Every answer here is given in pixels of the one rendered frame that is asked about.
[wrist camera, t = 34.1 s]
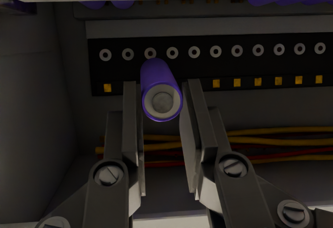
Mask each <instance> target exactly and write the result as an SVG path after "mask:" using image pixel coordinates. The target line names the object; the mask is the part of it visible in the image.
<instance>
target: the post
mask: <svg viewBox="0 0 333 228"><path fill-rule="evenodd" d="M49 8H50V18H51V27H52V37H53V47H54V51H51V52H41V53H30V54H20V55H9V56H0V224H13V223H27V222H39V221H40V219H41V217H42V216H43V214H44V212H45V210H46V209H47V207H48V205H49V203H50V202H51V200H52V198H53V196H54V195H55V193H56V191H57V189H58V188H59V186H60V184H61V182H62V180H63V179H64V177H65V175H66V173H67V172H68V170H69V168H70V166H71V165H72V163H73V161H74V159H75V158H76V156H79V155H80V153H79V148H78V142H77V137H76V131H75V126H74V120H73V115H72V109H71V103H70V98H69V92H68V87H67V81H66V76H65V71H64V65H63V60H62V54H61V49H60V43H59V38H58V32H57V26H56V19H55V14H54V8H53V3H52V1H51V2H49Z"/></svg>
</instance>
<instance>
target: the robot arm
mask: <svg viewBox="0 0 333 228"><path fill-rule="evenodd" d="M181 92H182V94H183V107H182V109H181V111H180V118H179V131H180V138H181V144H182V149H183V156H184V162H185V168H186V174H187V180H188V186H189V192H190V193H194V195H195V200H199V202H201V203H202V204H203V205H205V206H206V211H207V216H208V221H209V226H210V228H333V212H330V211H326V210H322V209H318V208H315V209H314V210H312V209H309V208H308V207H307V206H306V205H305V204H304V203H302V202H301V201H300V200H298V199H296V198H295V197H293V196H291V195H290V194H288V193H286V192H285V191H283V190H281V189H280V188H278V187H277V186H275V185H273V184H272V183H270V182H268V181H267V180H265V179H263V178H262V177H260V176H258V175H257V174H255V171H254V169H253V166H252V164H251V162H250V160H249V159H248V158H247V157H246V156H245V155H243V154H242V153H239V152H236V151H232V149H231V146H230V143H229V140H228V137H227V134H226V131H225V128H224V124H223V121H222V118H221V114H220V111H219V109H218V107H217V106H215V107H208V106H207V104H206V101H205V97H204V93H203V90H202V86H201V83H200V80H199V78H196V79H186V82H182V87H181ZM141 196H146V189H145V165H144V141H143V120H142V101H141V84H136V81H124V82H123V110H122V111H108V112H107V123H106V134H105V145H104V157H103V159H102V160H100V161H98V162H96V163H95V164H94V165H93V166H92V168H91V169H90V172H89V177H88V182H87V183H85V184H84V185H83V186H82V187H80V188H79V189H78V190H77V191H76V192H74V193H73V194H72V195H71V196H69V197H68V198H67V199H66V200H65V201H63V202H62V203H61V204H60V205H58V206H57V207H56V208H55V209H54V210H52V211H51V212H50V213H49V214H47V215H46V216H45V217H44V218H43V219H41V220H40V221H39V222H38V223H37V224H36V226H35V228H133V213H134V212H135V211H136V210H137V209H138V208H139V207H140V204H141Z"/></svg>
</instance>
